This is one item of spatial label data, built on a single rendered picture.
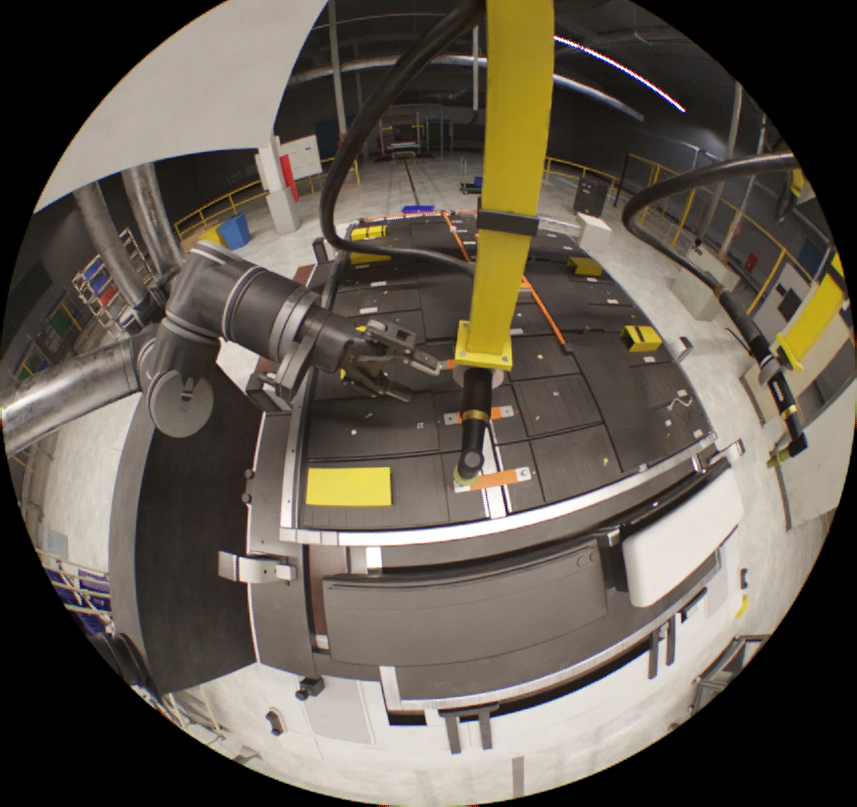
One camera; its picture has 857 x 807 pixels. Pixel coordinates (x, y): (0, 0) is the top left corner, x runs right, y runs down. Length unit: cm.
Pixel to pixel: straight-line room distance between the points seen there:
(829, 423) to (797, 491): 95
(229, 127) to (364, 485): 49
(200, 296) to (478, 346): 37
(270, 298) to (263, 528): 59
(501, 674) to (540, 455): 46
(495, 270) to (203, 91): 29
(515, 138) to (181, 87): 23
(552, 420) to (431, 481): 29
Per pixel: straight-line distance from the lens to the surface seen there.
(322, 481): 50
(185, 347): 37
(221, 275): 35
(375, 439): 53
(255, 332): 32
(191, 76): 20
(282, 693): 95
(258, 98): 19
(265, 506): 75
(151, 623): 141
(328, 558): 161
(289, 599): 73
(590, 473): 59
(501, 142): 24
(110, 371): 54
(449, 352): 66
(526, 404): 59
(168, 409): 39
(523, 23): 27
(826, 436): 453
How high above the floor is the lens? 149
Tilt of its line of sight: 54 degrees down
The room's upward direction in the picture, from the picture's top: 3 degrees counter-clockwise
